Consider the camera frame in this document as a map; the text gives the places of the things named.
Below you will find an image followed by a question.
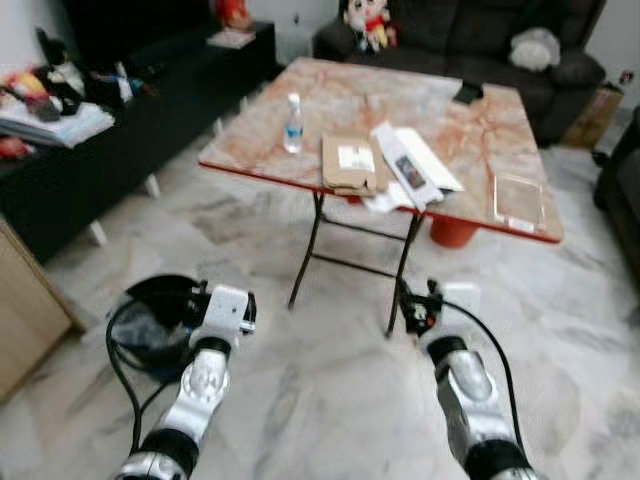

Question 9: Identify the round black rubbish bin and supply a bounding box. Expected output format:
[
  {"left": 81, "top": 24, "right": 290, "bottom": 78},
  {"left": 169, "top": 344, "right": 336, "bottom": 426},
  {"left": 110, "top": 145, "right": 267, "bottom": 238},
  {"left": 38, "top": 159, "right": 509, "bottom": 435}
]
[{"left": 108, "top": 275, "right": 216, "bottom": 381}]

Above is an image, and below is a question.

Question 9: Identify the crumpled white paper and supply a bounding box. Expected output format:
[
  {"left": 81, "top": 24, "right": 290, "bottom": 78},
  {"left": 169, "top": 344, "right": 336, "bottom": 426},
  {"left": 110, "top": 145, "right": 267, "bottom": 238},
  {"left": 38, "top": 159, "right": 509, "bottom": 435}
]
[{"left": 362, "top": 185, "right": 421, "bottom": 214}]

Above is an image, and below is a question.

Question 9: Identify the white box with dark picture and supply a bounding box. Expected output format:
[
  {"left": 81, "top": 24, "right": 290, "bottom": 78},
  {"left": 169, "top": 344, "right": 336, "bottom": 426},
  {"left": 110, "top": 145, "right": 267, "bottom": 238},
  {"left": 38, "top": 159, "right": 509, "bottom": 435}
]
[{"left": 370, "top": 122, "right": 447, "bottom": 209}]

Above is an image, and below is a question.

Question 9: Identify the brown cardboard parcel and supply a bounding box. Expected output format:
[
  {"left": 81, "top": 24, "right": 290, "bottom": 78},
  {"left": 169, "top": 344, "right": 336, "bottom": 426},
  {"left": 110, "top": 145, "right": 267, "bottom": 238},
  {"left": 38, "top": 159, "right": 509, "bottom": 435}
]
[{"left": 320, "top": 133, "right": 392, "bottom": 197}]

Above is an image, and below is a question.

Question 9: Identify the clear plastic water bottle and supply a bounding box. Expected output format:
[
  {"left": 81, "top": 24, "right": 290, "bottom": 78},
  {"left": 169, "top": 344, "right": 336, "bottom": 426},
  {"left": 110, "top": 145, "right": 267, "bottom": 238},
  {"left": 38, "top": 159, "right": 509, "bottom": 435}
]
[{"left": 283, "top": 93, "right": 305, "bottom": 155}]

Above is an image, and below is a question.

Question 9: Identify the black low cabinet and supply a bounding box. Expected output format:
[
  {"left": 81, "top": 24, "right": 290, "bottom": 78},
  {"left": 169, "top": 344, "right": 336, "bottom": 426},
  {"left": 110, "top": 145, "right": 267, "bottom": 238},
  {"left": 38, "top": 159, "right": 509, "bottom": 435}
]
[{"left": 0, "top": 20, "right": 280, "bottom": 264}]

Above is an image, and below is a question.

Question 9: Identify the marble-pattern folding table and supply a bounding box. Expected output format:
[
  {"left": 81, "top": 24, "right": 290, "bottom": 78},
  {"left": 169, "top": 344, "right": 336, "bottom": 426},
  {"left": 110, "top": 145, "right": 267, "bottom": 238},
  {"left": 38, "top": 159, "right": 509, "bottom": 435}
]
[{"left": 198, "top": 57, "right": 565, "bottom": 337}]

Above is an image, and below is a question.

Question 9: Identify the light wooden furniture panel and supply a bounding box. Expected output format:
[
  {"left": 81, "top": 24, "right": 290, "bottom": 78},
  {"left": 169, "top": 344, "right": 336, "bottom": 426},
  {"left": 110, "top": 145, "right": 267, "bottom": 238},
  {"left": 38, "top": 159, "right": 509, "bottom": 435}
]
[{"left": 0, "top": 215, "right": 87, "bottom": 403}]

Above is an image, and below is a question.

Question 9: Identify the small black pouch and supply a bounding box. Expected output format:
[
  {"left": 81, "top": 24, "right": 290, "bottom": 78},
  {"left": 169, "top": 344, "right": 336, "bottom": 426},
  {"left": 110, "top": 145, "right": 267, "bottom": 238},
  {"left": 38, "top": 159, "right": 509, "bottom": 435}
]
[{"left": 452, "top": 82, "right": 486, "bottom": 106}]

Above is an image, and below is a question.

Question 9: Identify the dark fabric armchair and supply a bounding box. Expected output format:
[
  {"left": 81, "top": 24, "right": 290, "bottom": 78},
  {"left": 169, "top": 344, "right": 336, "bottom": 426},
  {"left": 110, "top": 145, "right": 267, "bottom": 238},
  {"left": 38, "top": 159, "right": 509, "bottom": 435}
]
[{"left": 595, "top": 120, "right": 640, "bottom": 283}]

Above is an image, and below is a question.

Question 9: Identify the brown cardboard box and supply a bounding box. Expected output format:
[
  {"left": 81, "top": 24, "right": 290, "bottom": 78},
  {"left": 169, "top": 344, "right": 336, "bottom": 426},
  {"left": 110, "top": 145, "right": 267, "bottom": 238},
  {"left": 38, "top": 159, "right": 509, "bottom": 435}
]
[{"left": 560, "top": 85, "right": 624, "bottom": 151}]

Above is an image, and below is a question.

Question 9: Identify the white paper stack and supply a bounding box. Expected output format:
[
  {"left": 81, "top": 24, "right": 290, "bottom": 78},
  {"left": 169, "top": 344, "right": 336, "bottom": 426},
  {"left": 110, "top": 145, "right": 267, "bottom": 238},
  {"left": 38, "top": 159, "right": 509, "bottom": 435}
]
[{"left": 0, "top": 100, "right": 117, "bottom": 150}]

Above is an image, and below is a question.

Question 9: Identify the dark fabric sofa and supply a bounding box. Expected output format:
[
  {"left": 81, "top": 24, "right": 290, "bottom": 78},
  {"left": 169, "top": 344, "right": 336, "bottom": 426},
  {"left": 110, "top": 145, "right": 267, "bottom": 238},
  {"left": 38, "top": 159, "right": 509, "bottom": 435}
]
[{"left": 313, "top": 0, "right": 608, "bottom": 147}]

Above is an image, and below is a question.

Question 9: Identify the pale flat book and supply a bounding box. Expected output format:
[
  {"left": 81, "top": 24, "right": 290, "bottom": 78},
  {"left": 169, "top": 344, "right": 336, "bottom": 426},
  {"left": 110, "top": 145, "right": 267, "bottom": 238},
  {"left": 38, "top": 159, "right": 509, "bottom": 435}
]
[{"left": 205, "top": 28, "right": 259, "bottom": 50}]

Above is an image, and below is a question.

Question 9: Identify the grey white plush cushion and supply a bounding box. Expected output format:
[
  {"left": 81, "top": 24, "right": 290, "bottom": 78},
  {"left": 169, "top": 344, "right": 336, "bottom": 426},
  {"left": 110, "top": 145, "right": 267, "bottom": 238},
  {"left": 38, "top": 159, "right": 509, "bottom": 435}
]
[{"left": 509, "top": 27, "right": 563, "bottom": 73}]

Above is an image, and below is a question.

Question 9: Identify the cartoon plush doll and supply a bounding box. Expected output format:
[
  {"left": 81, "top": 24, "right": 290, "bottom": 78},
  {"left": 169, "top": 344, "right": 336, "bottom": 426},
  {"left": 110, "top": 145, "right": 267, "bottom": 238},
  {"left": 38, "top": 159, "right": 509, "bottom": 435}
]
[{"left": 343, "top": 0, "right": 399, "bottom": 53}]

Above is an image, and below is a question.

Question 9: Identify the red toy figure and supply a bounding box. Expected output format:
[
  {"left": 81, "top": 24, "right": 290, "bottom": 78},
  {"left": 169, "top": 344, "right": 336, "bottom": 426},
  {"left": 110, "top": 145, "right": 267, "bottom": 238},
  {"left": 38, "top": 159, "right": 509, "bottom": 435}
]
[{"left": 213, "top": 0, "right": 254, "bottom": 31}]

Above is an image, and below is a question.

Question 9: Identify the black toy figure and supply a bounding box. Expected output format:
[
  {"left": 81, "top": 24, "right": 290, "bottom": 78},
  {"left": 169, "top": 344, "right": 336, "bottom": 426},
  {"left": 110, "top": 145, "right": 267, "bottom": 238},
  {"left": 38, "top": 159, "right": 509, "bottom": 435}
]
[{"left": 35, "top": 28, "right": 87, "bottom": 103}]

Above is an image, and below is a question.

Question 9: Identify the black television screen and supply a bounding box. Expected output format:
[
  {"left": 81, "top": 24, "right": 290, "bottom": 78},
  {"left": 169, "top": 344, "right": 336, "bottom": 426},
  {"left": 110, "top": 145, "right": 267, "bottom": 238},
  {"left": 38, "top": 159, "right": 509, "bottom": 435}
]
[{"left": 60, "top": 0, "right": 217, "bottom": 63}]

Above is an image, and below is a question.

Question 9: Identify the colourful toy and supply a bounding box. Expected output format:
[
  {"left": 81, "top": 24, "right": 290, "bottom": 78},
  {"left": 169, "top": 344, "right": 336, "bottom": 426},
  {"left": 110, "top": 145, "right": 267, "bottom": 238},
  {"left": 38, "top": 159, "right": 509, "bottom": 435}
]
[{"left": 0, "top": 68, "right": 61, "bottom": 121}]

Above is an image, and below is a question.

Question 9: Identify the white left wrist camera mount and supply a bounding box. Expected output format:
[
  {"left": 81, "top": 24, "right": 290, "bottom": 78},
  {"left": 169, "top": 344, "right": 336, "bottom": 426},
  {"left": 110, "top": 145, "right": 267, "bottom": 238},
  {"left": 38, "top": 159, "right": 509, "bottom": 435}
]
[{"left": 195, "top": 285, "right": 256, "bottom": 347}]

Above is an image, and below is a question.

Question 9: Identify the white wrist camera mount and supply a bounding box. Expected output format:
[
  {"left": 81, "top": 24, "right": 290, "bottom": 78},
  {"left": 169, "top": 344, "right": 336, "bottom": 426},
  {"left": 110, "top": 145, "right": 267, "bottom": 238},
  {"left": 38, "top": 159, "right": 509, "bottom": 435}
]
[
  {"left": 195, "top": 285, "right": 256, "bottom": 347},
  {"left": 440, "top": 283, "right": 483, "bottom": 321}
]

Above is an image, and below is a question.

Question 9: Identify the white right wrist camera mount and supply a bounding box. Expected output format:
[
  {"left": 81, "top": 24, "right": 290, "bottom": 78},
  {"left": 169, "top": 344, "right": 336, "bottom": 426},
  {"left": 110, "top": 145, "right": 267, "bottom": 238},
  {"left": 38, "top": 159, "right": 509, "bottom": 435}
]
[{"left": 440, "top": 283, "right": 483, "bottom": 321}]

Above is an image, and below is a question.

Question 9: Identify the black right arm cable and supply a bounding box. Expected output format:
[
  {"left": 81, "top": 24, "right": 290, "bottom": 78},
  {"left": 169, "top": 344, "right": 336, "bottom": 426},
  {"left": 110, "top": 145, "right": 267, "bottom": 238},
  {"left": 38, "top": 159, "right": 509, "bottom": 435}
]
[{"left": 440, "top": 300, "right": 522, "bottom": 421}]

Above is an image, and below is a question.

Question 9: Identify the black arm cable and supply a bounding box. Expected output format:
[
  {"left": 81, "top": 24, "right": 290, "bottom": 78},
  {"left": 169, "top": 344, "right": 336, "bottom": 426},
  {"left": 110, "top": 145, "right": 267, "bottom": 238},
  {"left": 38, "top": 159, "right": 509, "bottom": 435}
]
[
  {"left": 104, "top": 298, "right": 193, "bottom": 453},
  {"left": 440, "top": 300, "right": 522, "bottom": 421}
]

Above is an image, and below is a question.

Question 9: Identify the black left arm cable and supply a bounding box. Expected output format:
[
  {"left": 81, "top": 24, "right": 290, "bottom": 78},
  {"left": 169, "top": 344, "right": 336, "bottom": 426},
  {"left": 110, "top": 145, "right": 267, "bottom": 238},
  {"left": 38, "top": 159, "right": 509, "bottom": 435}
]
[{"left": 104, "top": 298, "right": 193, "bottom": 453}]

